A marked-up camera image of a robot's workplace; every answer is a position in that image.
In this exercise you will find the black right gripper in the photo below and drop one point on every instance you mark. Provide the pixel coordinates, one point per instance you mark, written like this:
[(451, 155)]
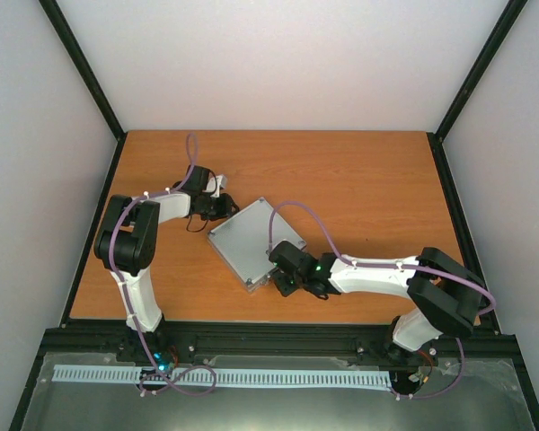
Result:
[(285, 287)]

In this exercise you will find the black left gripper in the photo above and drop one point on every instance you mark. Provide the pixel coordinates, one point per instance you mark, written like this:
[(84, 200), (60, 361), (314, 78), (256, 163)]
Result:
[(226, 209)]

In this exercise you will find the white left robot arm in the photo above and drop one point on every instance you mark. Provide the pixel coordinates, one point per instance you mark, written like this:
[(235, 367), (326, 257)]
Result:
[(127, 236)]

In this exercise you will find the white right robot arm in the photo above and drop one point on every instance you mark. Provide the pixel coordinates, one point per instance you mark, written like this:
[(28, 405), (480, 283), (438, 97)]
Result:
[(447, 296)]

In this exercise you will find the white cable duct strip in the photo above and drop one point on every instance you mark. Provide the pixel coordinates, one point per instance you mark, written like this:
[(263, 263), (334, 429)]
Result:
[(225, 378)]

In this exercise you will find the black aluminium frame rail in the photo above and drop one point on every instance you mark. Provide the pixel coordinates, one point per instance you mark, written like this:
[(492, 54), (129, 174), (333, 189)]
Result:
[(194, 341)]

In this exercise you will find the aluminium poker case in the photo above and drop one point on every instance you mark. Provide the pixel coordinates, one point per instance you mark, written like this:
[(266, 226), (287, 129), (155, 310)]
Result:
[(242, 244)]

